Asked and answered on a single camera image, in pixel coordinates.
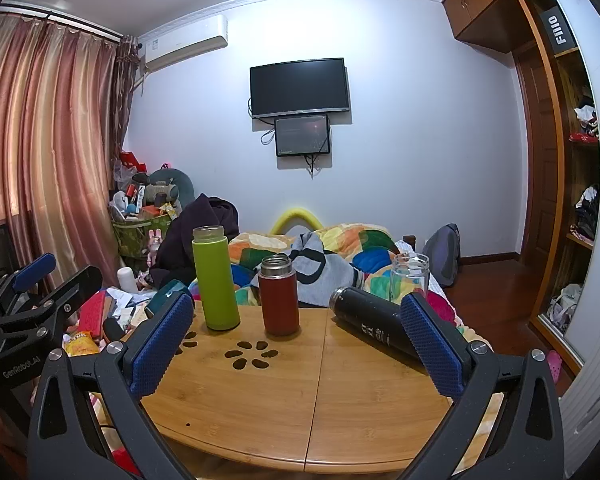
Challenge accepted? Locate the colourful patchwork quilt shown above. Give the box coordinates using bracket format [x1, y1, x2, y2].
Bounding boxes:
[187, 227, 473, 337]

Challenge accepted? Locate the grey-green plush toy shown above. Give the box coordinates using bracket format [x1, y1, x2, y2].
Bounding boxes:
[147, 167, 194, 206]

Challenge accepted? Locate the clear glass cup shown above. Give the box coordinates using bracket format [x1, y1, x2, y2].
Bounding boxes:
[390, 253, 430, 307]

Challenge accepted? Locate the green storage basket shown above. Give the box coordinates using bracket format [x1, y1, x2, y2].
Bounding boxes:
[112, 215, 174, 259]

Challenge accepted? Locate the pink slipper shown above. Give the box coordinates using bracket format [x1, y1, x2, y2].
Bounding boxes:
[546, 351, 564, 384]

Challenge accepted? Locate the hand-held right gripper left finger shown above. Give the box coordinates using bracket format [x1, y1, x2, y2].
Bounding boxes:
[26, 291, 196, 480]

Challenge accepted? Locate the grey backpack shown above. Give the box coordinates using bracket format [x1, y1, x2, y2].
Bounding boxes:
[422, 223, 462, 288]

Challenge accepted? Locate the black sign box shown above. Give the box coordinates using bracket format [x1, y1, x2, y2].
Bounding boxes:
[540, 5, 579, 58]

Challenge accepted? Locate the teal container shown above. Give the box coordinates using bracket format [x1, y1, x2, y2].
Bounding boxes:
[147, 280, 194, 321]

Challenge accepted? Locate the small black monitor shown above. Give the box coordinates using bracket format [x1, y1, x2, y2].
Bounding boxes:
[274, 114, 330, 157]

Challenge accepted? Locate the dark jacket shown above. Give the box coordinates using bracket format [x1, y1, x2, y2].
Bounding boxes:
[150, 193, 240, 289]

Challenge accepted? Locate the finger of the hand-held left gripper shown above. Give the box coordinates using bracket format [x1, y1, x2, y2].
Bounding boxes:
[0, 266, 104, 341]
[0, 253, 57, 322]

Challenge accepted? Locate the yellow snack bag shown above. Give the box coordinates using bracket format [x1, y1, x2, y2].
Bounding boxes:
[62, 330, 101, 357]

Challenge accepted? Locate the yellow foam tube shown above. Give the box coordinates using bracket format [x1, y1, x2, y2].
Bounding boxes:
[270, 208, 326, 237]

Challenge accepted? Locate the white air conditioner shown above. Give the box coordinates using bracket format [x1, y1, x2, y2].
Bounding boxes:
[139, 14, 229, 73]

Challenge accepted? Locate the wooden wardrobe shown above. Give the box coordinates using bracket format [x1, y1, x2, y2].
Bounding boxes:
[442, 0, 600, 377]

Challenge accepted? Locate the white handbag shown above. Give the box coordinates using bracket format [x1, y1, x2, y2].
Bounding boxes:
[550, 284, 584, 332]

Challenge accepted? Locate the black cup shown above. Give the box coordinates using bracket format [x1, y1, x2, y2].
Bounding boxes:
[329, 286, 431, 362]

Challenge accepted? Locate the black wall television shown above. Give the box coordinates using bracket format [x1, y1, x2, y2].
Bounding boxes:
[250, 58, 351, 120]

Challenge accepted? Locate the green cup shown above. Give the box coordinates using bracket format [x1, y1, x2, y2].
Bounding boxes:
[192, 226, 241, 332]

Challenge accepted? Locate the red cup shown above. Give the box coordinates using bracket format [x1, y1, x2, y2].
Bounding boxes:
[258, 255, 301, 337]

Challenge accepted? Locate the red bag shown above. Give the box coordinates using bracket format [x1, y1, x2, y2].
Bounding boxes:
[120, 151, 149, 174]

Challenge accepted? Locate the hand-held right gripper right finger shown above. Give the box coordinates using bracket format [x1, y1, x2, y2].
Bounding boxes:
[397, 292, 566, 480]

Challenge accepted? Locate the red box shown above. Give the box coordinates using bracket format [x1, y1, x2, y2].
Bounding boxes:
[80, 292, 106, 339]

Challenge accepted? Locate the grey printed cloth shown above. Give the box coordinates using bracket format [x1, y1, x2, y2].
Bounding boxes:
[250, 232, 365, 307]

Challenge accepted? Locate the pink curtain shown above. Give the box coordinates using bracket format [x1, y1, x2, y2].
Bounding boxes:
[0, 7, 142, 283]

